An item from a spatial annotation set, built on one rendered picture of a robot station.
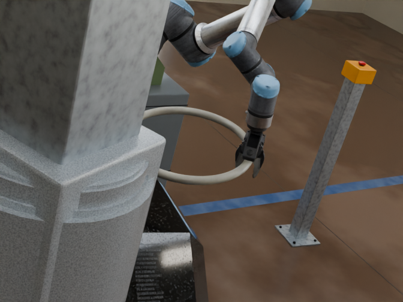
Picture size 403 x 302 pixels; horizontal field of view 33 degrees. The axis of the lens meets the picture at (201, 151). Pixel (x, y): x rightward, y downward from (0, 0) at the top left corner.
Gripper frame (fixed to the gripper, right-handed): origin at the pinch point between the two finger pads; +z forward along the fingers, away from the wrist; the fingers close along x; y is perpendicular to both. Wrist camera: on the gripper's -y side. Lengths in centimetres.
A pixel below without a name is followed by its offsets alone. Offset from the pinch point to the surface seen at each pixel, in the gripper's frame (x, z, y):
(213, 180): 8.6, -6.6, -19.5
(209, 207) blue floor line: 25, 102, 116
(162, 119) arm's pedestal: 48, 23, 64
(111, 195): 10, -72, -130
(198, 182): 13.1, -6.0, -22.3
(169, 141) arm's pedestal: 44, 37, 68
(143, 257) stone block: 22, 9, -49
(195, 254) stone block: 7.7, 11.9, -36.9
